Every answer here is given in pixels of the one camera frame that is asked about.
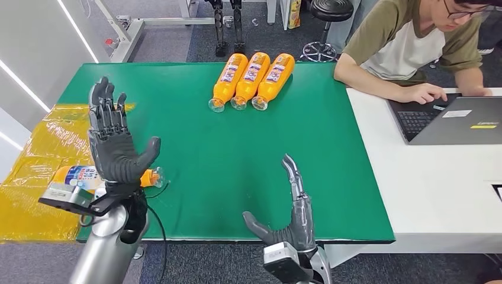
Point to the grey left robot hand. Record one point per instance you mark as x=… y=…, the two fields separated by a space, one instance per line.
x=117 y=156

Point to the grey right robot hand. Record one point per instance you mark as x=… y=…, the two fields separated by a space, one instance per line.
x=302 y=223

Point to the person's right hand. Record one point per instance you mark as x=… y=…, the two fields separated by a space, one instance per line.
x=422 y=92

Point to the orange juice bottle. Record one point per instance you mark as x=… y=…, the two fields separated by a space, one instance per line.
x=250 y=78
x=78 y=176
x=228 y=80
x=273 y=78

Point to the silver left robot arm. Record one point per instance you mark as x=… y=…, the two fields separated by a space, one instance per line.
x=102 y=251

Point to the grey laptop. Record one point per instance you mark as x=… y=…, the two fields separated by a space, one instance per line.
x=457 y=125

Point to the person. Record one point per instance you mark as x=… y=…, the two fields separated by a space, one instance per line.
x=394 y=43

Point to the white shoe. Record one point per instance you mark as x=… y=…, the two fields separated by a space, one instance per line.
x=485 y=51

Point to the yellow film wrapped cardboard box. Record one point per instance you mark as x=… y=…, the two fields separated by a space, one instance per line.
x=35 y=156

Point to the green table mat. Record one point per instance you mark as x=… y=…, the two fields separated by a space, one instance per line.
x=235 y=156

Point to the black round stool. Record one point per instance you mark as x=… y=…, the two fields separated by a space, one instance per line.
x=331 y=9

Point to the yellow printed carton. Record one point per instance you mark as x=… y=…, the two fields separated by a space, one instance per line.
x=294 y=13

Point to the black robot leg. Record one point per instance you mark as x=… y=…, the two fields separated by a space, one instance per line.
x=237 y=23
x=219 y=23

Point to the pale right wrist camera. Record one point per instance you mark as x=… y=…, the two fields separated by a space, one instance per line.
x=284 y=260

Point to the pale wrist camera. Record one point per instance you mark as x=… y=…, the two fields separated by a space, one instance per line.
x=284 y=260
x=64 y=196

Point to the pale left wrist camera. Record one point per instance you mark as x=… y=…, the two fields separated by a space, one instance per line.
x=64 y=196

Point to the white metal stand frame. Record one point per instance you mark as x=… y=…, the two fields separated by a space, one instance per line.
x=127 y=39

